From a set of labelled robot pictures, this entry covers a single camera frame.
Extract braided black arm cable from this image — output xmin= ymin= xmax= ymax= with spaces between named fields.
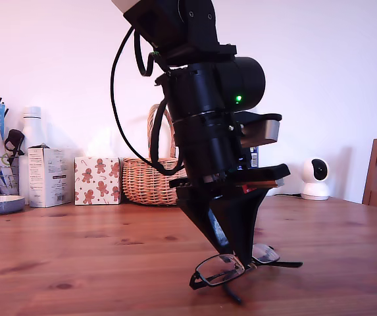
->
xmin=150 ymin=97 xmax=189 ymax=177

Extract black bottle opener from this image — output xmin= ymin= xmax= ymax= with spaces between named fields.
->
xmin=4 ymin=129 xmax=26 ymax=165

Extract black-framed glasses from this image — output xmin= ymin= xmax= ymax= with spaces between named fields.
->
xmin=189 ymin=242 xmax=303 ymax=305

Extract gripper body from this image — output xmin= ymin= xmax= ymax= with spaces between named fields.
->
xmin=169 ymin=114 xmax=291 ymax=189

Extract arm camera box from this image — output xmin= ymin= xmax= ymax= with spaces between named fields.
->
xmin=232 ymin=111 xmax=283 ymax=149

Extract white tissue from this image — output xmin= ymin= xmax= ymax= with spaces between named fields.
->
xmin=88 ymin=131 xmax=114 ymax=159

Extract small white round camera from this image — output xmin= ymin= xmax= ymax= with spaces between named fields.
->
xmin=299 ymin=157 xmax=331 ymax=201

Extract white metal bottle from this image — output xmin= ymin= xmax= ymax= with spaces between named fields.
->
xmin=18 ymin=105 xmax=49 ymax=206

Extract white printed carton box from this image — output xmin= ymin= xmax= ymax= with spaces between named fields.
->
xmin=26 ymin=144 xmax=72 ymax=208

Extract gingerbread print tissue box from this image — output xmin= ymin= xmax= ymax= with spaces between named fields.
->
xmin=74 ymin=157 xmax=124 ymax=205

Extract large clear water bottle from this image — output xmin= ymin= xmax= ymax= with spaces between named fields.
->
xmin=239 ymin=146 xmax=260 ymax=171

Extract wicker basket with handle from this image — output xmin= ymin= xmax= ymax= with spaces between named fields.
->
xmin=122 ymin=104 xmax=192 ymax=207

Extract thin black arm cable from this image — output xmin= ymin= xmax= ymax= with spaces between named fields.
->
xmin=110 ymin=24 xmax=155 ymax=165

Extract short black cable loop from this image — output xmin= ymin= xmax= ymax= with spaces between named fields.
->
xmin=134 ymin=29 xmax=163 ymax=78

